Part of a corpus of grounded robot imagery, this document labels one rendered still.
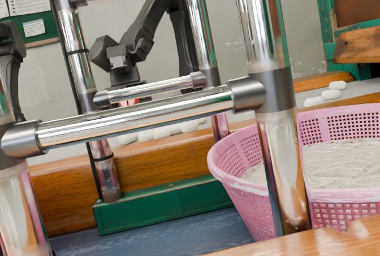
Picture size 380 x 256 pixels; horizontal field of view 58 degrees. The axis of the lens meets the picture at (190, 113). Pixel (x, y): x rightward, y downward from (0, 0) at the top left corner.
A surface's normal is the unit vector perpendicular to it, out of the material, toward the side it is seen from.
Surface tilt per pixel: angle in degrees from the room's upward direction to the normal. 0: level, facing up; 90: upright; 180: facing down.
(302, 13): 90
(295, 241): 0
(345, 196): 90
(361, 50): 67
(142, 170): 90
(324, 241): 0
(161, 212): 90
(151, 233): 0
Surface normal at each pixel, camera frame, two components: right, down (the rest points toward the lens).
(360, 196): -0.33, 0.20
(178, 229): -0.19, -0.97
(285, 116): 0.23, 0.10
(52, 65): 0.03, 0.14
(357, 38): -0.98, -0.18
